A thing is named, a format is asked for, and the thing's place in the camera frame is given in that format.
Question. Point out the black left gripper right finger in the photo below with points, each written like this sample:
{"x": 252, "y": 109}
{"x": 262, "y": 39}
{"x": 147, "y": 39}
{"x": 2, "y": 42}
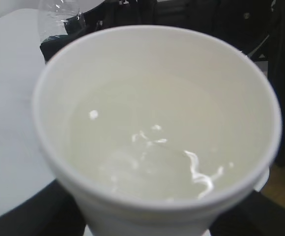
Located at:
{"x": 256, "y": 215}

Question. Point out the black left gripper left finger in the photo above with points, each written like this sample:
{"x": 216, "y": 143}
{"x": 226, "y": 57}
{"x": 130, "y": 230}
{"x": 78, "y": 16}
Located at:
{"x": 51, "y": 212}

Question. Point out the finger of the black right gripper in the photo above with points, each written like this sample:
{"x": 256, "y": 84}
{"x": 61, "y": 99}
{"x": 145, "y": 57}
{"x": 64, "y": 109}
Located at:
{"x": 50, "y": 46}

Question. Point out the clear water bottle green label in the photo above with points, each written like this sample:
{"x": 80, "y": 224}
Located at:
{"x": 62, "y": 17}

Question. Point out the white paper cup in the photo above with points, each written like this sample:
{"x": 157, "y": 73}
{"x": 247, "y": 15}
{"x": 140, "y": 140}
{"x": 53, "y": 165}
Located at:
{"x": 155, "y": 130}

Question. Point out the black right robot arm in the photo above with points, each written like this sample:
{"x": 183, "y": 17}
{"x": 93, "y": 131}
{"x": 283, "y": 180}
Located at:
{"x": 245, "y": 24}

